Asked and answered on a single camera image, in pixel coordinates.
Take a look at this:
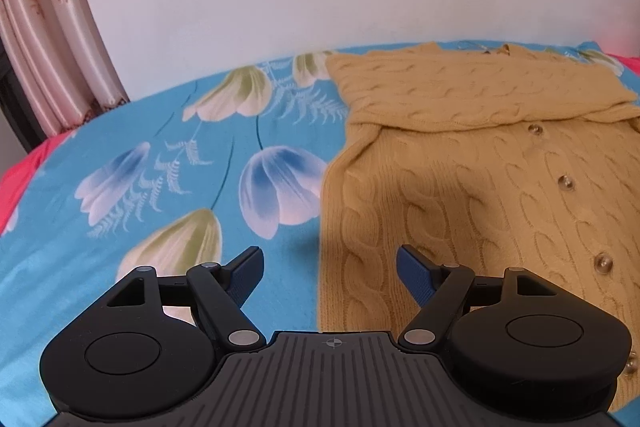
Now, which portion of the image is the red blanket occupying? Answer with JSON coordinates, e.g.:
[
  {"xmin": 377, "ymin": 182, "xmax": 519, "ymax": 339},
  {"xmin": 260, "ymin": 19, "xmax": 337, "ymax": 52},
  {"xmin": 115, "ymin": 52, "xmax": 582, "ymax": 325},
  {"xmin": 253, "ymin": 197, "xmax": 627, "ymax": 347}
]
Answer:
[{"xmin": 0, "ymin": 132, "xmax": 70, "ymax": 234}]

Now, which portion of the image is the mustard cable-knit cardigan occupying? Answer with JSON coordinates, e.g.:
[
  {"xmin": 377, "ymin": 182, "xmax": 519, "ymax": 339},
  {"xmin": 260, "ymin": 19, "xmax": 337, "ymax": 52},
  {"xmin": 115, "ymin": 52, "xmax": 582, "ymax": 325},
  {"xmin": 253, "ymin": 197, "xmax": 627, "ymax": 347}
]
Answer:
[{"xmin": 316, "ymin": 41, "xmax": 640, "ymax": 413}]

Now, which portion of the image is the blue floral bed sheet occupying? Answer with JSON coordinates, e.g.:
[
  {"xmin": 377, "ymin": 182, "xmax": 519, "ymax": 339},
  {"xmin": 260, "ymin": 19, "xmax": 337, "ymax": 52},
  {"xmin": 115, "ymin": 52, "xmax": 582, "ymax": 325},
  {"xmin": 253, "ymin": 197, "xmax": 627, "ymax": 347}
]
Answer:
[{"xmin": 1, "ymin": 44, "xmax": 639, "ymax": 426}]

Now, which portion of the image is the pink patterned curtain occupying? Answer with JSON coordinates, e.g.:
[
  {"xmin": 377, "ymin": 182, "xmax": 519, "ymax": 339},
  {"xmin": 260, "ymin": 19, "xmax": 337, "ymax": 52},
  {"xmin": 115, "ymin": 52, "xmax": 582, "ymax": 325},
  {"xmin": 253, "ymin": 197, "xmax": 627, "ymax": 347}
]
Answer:
[{"xmin": 1, "ymin": 0, "xmax": 128, "ymax": 136}]

